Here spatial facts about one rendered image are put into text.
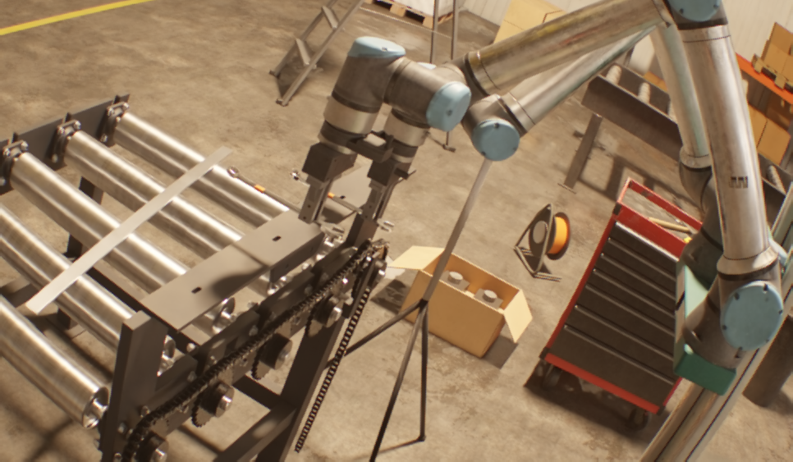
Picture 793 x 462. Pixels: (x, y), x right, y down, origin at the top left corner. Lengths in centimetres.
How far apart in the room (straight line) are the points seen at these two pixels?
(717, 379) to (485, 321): 254
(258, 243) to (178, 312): 37
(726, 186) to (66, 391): 130
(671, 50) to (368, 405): 207
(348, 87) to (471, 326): 270
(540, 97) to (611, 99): 494
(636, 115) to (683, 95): 464
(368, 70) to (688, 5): 62
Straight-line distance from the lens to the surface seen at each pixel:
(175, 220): 253
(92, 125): 296
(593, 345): 416
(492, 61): 178
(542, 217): 546
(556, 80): 198
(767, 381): 542
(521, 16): 997
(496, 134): 197
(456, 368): 422
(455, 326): 435
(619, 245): 398
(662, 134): 693
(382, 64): 170
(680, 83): 227
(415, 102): 168
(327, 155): 173
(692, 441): 216
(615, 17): 173
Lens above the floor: 203
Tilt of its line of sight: 22 degrees down
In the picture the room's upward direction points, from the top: 23 degrees clockwise
